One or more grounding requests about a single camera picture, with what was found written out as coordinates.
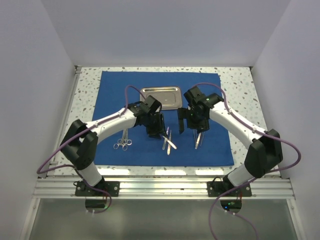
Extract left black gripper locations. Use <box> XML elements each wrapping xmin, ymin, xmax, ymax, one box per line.
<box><xmin>144</xmin><ymin>112</ymin><xmax>168</xmax><ymax>140</ymax></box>

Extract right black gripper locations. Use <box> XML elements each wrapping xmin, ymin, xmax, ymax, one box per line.
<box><xmin>178</xmin><ymin>107</ymin><xmax>210</xmax><ymax>134</ymax></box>

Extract thin steel tweezers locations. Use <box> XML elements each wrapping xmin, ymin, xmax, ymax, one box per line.
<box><xmin>199</xmin><ymin>132</ymin><xmax>205</xmax><ymax>147</ymax></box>
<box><xmin>193</xmin><ymin>129</ymin><xmax>197</xmax><ymax>145</ymax></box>

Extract silver instrument tray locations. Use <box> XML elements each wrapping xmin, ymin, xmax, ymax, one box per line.
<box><xmin>140</xmin><ymin>86</ymin><xmax>183</xmax><ymax>110</ymax></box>

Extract steel surgical scissors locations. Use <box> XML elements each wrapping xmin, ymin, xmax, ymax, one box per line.
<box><xmin>124</xmin><ymin>129</ymin><xmax>132</xmax><ymax>146</ymax></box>

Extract blue surgical drape cloth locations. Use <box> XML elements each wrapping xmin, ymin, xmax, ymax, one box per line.
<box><xmin>92</xmin><ymin>71</ymin><xmax>234</xmax><ymax>167</ymax></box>

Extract broad steel tweezers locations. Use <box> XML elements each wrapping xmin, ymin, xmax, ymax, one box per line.
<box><xmin>195</xmin><ymin>132</ymin><xmax>202</xmax><ymax>149</ymax></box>

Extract steel hemostat clamp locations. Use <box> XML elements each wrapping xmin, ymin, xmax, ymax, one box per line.
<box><xmin>121</xmin><ymin>130</ymin><xmax>128</xmax><ymax>151</ymax></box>

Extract steel surgical forceps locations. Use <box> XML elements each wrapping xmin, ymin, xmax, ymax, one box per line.
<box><xmin>113</xmin><ymin>130</ymin><xmax>124</xmax><ymax>150</ymax></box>

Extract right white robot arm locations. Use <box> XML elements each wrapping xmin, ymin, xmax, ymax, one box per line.
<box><xmin>177</xmin><ymin>86</ymin><xmax>283</xmax><ymax>197</ymax></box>

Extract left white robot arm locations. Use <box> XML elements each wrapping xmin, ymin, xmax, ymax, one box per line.
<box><xmin>60</xmin><ymin>96</ymin><xmax>168</xmax><ymax>197</ymax></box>

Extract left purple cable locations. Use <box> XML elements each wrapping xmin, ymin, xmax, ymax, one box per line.
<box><xmin>36</xmin><ymin>85</ymin><xmax>147</xmax><ymax>214</ymax></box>

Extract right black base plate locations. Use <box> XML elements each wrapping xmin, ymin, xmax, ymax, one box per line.
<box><xmin>206</xmin><ymin>176</ymin><xmax>252</xmax><ymax>197</ymax></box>

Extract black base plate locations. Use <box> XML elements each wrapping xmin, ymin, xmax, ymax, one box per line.
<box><xmin>206</xmin><ymin>176</ymin><xmax>252</xmax><ymax>197</ymax></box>
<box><xmin>73</xmin><ymin>180</ymin><xmax>120</xmax><ymax>197</ymax></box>

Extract aluminium left side rail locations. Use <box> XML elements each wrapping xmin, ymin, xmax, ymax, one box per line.
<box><xmin>44</xmin><ymin>65</ymin><xmax>83</xmax><ymax>178</ymax></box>

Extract aluminium rail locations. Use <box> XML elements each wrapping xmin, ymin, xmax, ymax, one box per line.
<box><xmin>44</xmin><ymin>65</ymin><xmax>83</xmax><ymax>178</ymax></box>
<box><xmin>32</xmin><ymin>176</ymin><xmax>295</xmax><ymax>200</ymax></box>

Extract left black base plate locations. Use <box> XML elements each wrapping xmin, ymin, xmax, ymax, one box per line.
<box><xmin>73</xmin><ymin>180</ymin><xmax>120</xmax><ymax>197</ymax></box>

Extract aluminium front rail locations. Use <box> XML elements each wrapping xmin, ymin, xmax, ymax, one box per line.
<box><xmin>32</xmin><ymin>176</ymin><xmax>295</xmax><ymax>200</ymax></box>

